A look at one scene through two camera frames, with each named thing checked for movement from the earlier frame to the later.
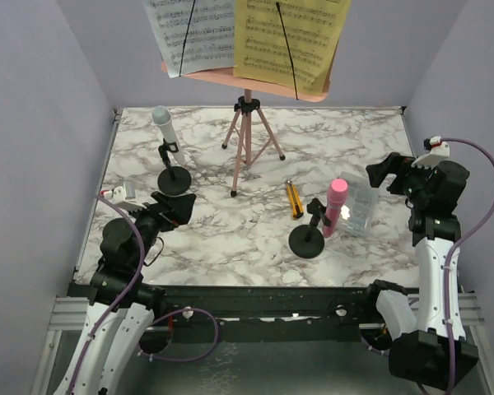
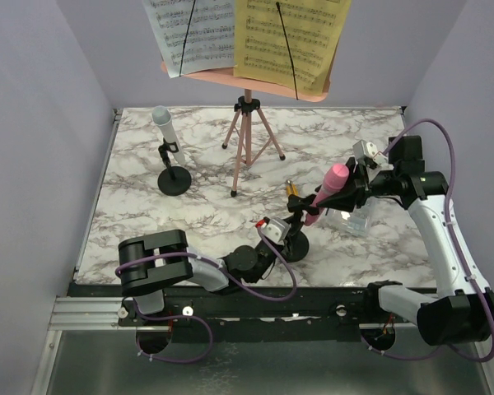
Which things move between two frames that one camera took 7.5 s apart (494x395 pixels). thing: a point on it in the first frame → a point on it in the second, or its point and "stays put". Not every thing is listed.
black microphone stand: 306,241 → 296,243
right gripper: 398,176 → 361,186
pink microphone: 336,197 → 336,178
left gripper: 181,206 → 281,247
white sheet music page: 211,37 stays put
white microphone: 162,118 stays put
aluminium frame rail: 68,313 stays put
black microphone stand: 172,180 stays put
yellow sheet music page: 314,30 stays put
